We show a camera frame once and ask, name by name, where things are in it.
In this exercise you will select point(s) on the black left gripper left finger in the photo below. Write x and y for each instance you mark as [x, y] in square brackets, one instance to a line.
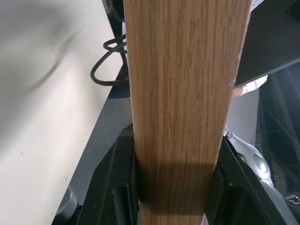
[112, 187]

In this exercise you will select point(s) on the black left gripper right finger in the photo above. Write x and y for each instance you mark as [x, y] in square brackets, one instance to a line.
[236, 194]

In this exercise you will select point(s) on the wooden plank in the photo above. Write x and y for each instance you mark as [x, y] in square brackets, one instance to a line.
[178, 93]

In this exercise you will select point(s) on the silver robot body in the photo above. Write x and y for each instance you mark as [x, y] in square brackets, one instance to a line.
[254, 159]

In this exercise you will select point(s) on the grey round cylinder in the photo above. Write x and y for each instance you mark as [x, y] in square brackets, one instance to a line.
[68, 204]

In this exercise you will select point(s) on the white object with red mark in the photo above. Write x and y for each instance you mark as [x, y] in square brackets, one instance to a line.
[252, 85]

